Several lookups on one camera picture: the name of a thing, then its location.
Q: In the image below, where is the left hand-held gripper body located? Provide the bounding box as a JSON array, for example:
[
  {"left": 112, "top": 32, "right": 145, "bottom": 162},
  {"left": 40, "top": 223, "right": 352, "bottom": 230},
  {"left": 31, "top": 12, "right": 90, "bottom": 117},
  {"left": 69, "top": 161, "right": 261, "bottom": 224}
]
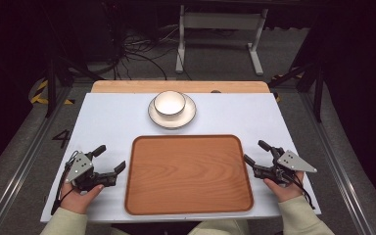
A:
[{"left": 65, "top": 151, "right": 118, "bottom": 192}]

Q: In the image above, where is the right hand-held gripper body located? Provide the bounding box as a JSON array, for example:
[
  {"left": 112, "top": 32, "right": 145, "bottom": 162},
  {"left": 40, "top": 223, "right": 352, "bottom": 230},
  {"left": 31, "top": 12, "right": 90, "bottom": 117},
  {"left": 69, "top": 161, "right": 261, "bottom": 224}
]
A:
[{"left": 253, "top": 146, "right": 318, "bottom": 189}]

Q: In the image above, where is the wooden tray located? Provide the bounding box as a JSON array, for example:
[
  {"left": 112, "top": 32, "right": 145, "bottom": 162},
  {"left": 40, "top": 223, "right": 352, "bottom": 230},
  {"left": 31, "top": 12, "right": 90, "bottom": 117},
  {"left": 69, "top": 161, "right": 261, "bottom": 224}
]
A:
[{"left": 123, "top": 134, "right": 255, "bottom": 216}]

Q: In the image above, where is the white plate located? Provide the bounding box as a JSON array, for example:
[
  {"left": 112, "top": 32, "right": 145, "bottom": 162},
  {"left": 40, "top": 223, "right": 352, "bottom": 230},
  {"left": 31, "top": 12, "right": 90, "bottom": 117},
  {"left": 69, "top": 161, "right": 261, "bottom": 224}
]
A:
[{"left": 147, "top": 93, "right": 198, "bottom": 129}]

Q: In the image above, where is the white bowl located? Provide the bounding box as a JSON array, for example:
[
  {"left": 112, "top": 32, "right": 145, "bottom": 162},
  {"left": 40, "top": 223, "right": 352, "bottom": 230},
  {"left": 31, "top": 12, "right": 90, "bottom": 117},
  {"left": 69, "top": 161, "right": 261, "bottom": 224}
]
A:
[{"left": 153, "top": 90, "right": 187, "bottom": 118}]

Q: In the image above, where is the person's right hand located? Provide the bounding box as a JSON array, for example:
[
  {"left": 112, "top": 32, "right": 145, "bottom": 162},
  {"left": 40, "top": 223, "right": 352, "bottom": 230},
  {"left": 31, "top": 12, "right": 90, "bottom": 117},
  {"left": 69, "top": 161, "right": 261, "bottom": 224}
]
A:
[{"left": 262, "top": 170, "right": 306, "bottom": 204}]

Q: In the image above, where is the person's left hand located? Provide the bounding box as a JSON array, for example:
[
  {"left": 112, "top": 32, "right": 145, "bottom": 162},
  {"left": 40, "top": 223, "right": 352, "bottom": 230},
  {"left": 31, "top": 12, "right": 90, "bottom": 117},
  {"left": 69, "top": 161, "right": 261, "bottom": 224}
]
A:
[{"left": 60, "top": 181, "right": 106, "bottom": 215}]

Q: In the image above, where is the black tripod stand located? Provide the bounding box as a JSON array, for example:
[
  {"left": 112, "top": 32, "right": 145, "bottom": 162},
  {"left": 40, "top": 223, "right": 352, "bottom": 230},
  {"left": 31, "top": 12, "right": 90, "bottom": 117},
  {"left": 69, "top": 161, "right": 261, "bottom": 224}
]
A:
[
  {"left": 43, "top": 48, "right": 106, "bottom": 119},
  {"left": 268, "top": 48, "right": 325, "bottom": 123}
]

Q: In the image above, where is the yellow black floor tape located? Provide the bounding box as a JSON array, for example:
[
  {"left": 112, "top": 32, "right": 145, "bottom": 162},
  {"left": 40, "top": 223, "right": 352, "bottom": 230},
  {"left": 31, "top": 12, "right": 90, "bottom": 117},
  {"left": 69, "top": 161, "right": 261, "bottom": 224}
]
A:
[{"left": 28, "top": 79, "right": 76, "bottom": 106}]

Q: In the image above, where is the white metal stand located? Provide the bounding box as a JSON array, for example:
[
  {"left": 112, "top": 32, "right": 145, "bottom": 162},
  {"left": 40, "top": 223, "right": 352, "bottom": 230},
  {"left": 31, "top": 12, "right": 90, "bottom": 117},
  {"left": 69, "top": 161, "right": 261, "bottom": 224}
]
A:
[{"left": 174, "top": 4, "right": 270, "bottom": 76}]

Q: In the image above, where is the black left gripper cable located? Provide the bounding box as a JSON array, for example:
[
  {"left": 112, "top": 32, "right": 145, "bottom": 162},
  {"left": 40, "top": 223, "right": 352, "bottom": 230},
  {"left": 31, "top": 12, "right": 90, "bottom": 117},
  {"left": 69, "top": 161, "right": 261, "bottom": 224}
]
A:
[{"left": 50, "top": 150, "right": 80, "bottom": 216}]

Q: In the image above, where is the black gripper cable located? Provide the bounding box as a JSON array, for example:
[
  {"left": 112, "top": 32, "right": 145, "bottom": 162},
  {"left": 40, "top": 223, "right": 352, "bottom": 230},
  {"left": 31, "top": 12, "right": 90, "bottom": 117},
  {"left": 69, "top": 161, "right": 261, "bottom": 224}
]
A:
[
  {"left": 50, "top": 150, "right": 80, "bottom": 216},
  {"left": 285, "top": 170, "right": 316, "bottom": 211}
]

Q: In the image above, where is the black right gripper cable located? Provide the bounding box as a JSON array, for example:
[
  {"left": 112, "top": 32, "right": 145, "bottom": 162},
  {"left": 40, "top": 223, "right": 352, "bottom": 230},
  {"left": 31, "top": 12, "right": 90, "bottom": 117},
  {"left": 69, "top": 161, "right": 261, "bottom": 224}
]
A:
[{"left": 285, "top": 170, "right": 316, "bottom": 211}]

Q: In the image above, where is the aluminium floor rail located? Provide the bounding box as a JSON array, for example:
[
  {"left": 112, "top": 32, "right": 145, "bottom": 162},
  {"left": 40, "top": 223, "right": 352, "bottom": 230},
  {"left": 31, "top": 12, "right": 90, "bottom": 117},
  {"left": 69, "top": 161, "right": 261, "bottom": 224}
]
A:
[
  {"left": 0, "top": 87, "right": 73, "bottom": 235},
  {"left": 298, "top": 91, "right": 376, "bottom": 235}
]

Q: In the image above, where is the bundle of black floor cables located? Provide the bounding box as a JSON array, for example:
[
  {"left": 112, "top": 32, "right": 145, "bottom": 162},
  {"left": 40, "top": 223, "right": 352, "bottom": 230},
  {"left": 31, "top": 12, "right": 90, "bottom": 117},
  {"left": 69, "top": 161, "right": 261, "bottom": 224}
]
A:
[{"left": 110, "top": 23, "right": 194, "bottom": 81}]

